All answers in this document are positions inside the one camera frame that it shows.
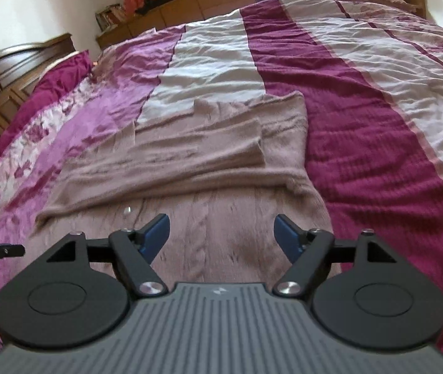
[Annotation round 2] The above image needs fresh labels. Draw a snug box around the row of books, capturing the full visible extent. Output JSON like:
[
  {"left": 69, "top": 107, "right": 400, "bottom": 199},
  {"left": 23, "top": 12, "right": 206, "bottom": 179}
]
[{"left": 95, "top": 4, "right": 127, "bottom": 32}]

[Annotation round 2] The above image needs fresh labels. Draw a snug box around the purple striped bedspread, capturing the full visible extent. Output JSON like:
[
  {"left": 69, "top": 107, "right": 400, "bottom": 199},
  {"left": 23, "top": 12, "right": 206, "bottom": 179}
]
[{"left": 0, "top": 0, "right": 443, "bottom": 364}]

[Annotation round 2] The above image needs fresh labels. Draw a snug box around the wooden headboard shelf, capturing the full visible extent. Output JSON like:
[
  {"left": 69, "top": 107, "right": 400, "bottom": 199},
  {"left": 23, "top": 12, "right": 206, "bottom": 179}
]
[{"left": 96, "top": 0, "right": 427, "bottom": 50}]

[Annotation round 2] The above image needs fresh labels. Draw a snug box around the pink knit sweater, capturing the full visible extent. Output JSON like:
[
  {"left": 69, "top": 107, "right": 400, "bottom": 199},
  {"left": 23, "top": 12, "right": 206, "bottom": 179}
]
[{"left": 34, "top": 90, "right": 337, "bottom": 283}]

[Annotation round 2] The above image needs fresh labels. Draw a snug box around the dark wooden cabinet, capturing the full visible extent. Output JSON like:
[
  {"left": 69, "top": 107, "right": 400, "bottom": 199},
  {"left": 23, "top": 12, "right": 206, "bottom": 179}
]
[{"left": 0, "top": 33, "right": 76, "bottom": 166}]

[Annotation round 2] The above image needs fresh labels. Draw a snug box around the magenta pillow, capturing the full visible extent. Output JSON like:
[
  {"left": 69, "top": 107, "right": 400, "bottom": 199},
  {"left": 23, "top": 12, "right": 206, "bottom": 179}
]
[{"left": 0, "top": 49, "right": 93, "bottom": 177}]

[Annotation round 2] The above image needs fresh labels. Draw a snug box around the dark cloth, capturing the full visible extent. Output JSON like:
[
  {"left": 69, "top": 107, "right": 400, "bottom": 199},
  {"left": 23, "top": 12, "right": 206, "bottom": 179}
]
[{"left": 133, "top": 0, "right": 199, "bottom": 17}]

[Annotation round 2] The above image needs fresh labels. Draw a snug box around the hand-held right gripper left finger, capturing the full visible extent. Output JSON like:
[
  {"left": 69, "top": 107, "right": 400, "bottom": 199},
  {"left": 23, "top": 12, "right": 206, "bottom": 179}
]
[{"left": 44, "top": 213, "right": 172, "bottom": 297}]

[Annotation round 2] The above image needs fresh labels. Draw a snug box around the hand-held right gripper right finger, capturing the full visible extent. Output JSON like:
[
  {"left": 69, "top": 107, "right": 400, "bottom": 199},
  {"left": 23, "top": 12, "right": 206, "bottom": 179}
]
[{"left": 273, "top": 214, "right": 400, "bottom": 297}]

